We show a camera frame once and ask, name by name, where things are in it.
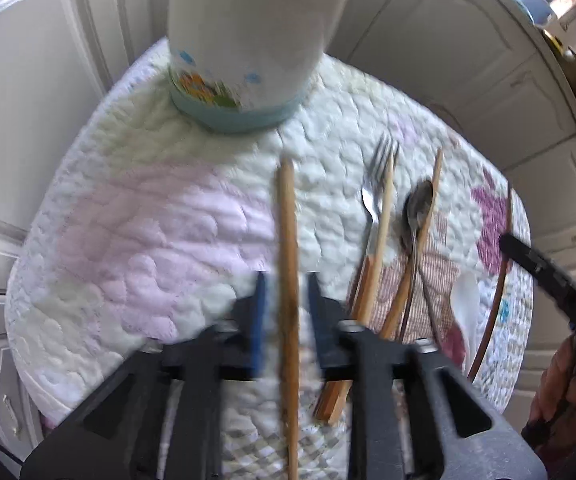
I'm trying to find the light wooden chopstick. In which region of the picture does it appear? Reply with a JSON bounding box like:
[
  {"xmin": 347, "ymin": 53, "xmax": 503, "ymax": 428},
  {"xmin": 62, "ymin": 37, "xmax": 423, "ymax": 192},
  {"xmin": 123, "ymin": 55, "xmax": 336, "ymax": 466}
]
[
  {"xmin": 353, "ymin": 155, "xmax": 397, "ymax": 326},
  {"xmin": 379, "ymin": 148, "xmax": 444, "ymax": 340},
  {"xmin": 274, "ymin": 156, "xmax": 302, "ymax": 480}
]

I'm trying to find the black cable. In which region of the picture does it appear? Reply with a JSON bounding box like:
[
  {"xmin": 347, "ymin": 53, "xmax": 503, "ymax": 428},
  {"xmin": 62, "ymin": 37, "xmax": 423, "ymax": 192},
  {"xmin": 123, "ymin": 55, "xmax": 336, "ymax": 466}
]
[{"xmin": 0, "ymin": 434, "xmax": 25, "ymax": 466}]

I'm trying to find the metal fork with wooden handle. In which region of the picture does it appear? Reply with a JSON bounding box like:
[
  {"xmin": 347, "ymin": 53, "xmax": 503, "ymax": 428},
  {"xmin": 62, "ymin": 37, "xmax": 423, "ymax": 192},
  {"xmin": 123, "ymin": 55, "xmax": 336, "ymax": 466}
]
[{"xmin": 313, "ymin": 133, "xmax": 400, "ymax": 423}]

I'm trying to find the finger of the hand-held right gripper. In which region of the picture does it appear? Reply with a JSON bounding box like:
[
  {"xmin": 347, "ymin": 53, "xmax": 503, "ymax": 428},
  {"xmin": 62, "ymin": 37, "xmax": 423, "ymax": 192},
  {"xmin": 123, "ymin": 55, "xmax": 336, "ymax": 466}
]
[{"xmin": 499, "ymin": 233, "xmax": 571, "ymax": 328}]

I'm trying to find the blue container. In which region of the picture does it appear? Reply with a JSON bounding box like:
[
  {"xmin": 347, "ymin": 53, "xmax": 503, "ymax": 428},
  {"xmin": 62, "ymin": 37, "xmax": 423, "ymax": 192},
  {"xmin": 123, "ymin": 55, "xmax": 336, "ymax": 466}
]
[{"xmin": 521, "ymin": 0, "xmax": 560, "ymax": 29}]

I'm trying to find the person's right hand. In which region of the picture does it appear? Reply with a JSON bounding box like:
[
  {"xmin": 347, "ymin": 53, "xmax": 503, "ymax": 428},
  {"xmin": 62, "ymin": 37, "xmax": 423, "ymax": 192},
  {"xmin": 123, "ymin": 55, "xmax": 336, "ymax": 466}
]
[{"xmin": 528, "ymin": 334, "xmax": 576, "ymax": 441}]

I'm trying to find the dark brown chopstick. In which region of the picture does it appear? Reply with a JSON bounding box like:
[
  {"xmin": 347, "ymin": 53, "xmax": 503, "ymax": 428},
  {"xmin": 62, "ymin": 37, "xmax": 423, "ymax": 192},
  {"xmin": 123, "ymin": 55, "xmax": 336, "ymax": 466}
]
[{"xmin": 467, "ymin": 187, "xmax": 515, "ymax": 382}]

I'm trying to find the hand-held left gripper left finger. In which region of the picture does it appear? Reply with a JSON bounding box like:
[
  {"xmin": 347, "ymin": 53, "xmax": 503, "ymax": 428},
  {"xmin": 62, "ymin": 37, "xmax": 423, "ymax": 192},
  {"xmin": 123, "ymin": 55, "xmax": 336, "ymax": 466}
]
[{"xmin": 20, "ymin": 271, "xmax": 270, "ymax": 480}]

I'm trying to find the metal spoon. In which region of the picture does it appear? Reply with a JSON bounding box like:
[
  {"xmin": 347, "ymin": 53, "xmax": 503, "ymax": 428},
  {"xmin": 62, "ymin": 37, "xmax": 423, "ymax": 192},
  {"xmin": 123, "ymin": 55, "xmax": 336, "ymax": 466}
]
[{"xmin": 398, "ymin": 180, "xmax": 442, "ymax": 346}]

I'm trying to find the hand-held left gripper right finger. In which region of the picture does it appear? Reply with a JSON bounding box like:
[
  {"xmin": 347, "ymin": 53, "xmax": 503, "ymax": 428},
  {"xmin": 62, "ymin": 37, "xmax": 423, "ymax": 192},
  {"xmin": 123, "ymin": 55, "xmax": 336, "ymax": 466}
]
[{"xmin": 308, "ymin": 271, "xmax": 549, "ymax": 480}]

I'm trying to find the quilted floral table mat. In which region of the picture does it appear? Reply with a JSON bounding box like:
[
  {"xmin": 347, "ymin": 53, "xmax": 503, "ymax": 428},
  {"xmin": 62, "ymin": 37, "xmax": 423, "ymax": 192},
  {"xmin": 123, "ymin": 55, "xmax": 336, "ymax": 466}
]
[{"xmin": 5, "ymin": 37, "xmax": 535, "ymax": 480}]

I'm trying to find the white cup with blue base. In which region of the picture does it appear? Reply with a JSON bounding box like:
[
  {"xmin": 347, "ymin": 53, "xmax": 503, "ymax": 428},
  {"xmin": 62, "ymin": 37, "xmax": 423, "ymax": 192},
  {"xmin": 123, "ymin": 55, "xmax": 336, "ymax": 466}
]
[{"xmin": 167, "ymin": 0, "xmax": 354, "ymax": 135}]

